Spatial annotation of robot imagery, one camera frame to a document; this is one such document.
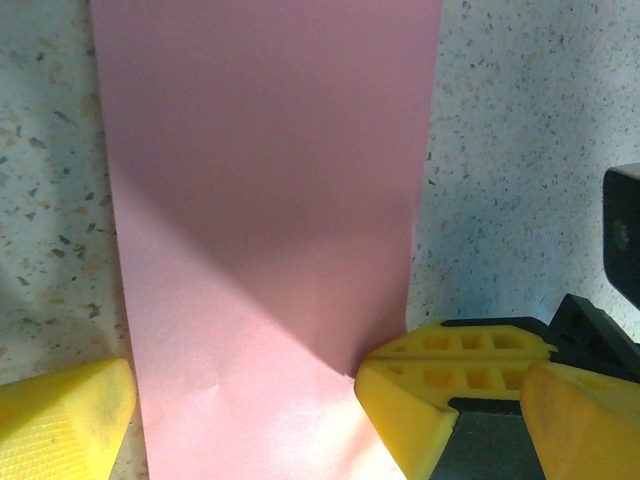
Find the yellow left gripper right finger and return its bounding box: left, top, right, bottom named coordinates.
left=521, top=361, right=640, bottom=480

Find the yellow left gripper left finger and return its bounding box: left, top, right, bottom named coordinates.
left=0, top=357, right=138, bottom=480

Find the pink square paper sheet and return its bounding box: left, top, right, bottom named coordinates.
left=91, top=0, right=444, bottom=480

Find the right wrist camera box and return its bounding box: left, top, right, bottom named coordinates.
left=602, top=162, right=640, bottom=301

